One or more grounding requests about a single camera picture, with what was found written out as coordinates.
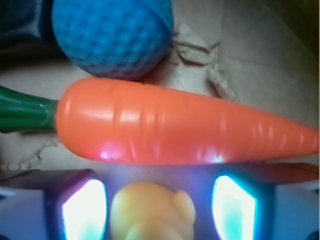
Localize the yellow rubber duck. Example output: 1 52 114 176
109 182 196 240

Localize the blue dimpled ball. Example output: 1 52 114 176
51 0 174 81

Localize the orange plastic carrot toy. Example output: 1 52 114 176
0 78 320 166

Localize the crumpled brown paper liner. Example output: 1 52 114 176
0 0 319 178

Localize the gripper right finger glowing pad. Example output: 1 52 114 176
211 163 320 240

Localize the black square leather case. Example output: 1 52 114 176
0 0 56 50

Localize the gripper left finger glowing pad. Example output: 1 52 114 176
0 169 107 240

